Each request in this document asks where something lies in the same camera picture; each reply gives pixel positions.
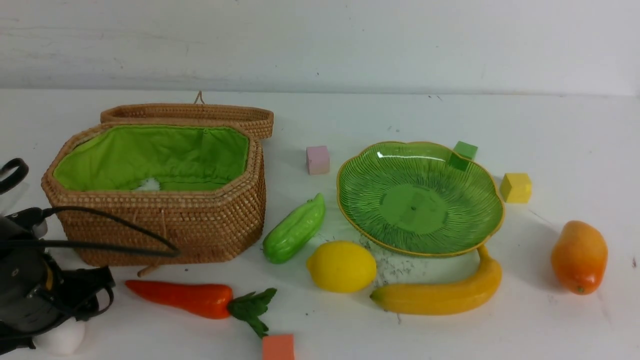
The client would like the green cube block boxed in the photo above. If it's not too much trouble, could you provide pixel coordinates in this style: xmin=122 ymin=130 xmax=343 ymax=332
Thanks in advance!
xmin=447 ymin=141 xmax=478 ymax=172

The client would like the yellow lemon toy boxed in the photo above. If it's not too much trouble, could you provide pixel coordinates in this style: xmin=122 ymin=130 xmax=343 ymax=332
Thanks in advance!
xmin=306 ymin=241 xmax=377 ymax=293

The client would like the yellow banana toy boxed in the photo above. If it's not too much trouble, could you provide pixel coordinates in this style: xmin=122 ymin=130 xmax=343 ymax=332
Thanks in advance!
xmin=369 ymin=245 xmax=503 ymax=316

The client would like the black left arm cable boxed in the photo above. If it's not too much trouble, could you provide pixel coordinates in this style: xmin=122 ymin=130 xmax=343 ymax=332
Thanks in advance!
xmin=0 ymin=158 xmax=181 ymax=259

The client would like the green cucumber toy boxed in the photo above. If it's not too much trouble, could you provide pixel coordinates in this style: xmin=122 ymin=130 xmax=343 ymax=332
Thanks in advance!
xmin=262 ymin=193 xmax=326 ymax=265

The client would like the woven wicker basket green lining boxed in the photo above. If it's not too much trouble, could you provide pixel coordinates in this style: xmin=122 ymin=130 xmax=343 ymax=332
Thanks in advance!
xmin=41 ymin=122 xmax=266 ymax=267

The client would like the orange mango toy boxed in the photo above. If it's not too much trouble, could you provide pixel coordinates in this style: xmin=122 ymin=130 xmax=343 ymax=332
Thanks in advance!
xmin=550 ymin=219 xmax=609 ymax=296

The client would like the orange cube block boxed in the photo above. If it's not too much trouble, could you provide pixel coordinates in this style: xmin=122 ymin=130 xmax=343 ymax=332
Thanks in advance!
xmin=262 ymin=333 xmax=296 ymax=360

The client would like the pink cube block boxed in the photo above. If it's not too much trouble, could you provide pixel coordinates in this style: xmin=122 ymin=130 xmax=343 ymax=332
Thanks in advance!
xmin=306 ymin=145 xmax=330 ymax=176

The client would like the orange carrot with green leaves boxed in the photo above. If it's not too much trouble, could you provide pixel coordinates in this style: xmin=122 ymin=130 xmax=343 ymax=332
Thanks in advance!
xmin=125 ymin=279 xmax=277 ymax=338

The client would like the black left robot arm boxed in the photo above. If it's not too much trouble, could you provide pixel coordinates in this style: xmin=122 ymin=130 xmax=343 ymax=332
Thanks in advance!
xmin=0 ymin=207 xmax=115 ymax=354

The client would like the yellow cube block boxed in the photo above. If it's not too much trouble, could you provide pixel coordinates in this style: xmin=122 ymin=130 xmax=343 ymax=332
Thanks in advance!
xmin=499 ymin=172 xmax=533 ymax=204

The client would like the white radish with green leaves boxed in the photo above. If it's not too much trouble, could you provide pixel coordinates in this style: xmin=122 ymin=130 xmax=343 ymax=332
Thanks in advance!
xmin=33 ymin=317 xmax=86 ymax=357

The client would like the green leaf-shaped glass plate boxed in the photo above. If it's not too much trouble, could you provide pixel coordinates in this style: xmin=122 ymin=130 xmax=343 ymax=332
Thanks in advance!
xmin=336 ymin=141 xmax=506 ymax=258

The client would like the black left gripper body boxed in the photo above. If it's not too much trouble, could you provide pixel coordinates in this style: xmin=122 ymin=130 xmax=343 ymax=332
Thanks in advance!
xmin=0 ymin=250 xmax=115 ymax=354

